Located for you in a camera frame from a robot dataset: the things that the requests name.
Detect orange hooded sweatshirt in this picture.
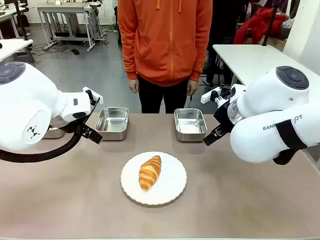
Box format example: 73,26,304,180
117,0,214,88

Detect person's left forearm orange sleeve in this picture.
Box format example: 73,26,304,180
187,22,214,82

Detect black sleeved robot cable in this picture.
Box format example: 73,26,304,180
0,96,101,164

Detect black trousers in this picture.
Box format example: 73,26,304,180
137,74,190,115

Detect white side table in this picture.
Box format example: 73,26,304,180
212,43,320,87

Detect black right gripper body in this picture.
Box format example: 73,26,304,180
213,99,236,135

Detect white round plate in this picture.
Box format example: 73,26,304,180
120,151,188,206

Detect black vertical pole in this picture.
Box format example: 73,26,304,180
263,0,279,47

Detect floor power strip with cables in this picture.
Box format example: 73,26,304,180
31,41,81,56

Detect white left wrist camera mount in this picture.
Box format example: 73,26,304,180
82,86,104,105

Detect rectangular steel container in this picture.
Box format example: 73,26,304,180
42,124,66,140
173,107,209,143
94,106,130,142

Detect white desk with black pole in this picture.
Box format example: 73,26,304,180
0,38,34,64

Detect black strap on arm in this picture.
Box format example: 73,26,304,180
272,119,308,166

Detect person's right forearm orange sleeve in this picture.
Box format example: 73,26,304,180
117,22,140,81

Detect person in dark clothes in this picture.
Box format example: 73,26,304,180
205,0,251,86

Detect person's right hand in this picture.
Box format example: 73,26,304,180
127,78,140,95

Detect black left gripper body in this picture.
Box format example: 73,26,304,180
78,123,92,138

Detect golden croissant bread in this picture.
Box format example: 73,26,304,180
138,155,163,193

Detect white workbench with metal legs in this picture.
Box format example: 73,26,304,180
36,1,108,53

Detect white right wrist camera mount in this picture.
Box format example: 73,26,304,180
200,87,231,104

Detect red jacket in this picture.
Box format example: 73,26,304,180
233,7,287,46

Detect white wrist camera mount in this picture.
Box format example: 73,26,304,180
82,86,104,105
200,87,231,104

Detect person's left hand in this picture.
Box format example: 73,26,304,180
186,79,200,97

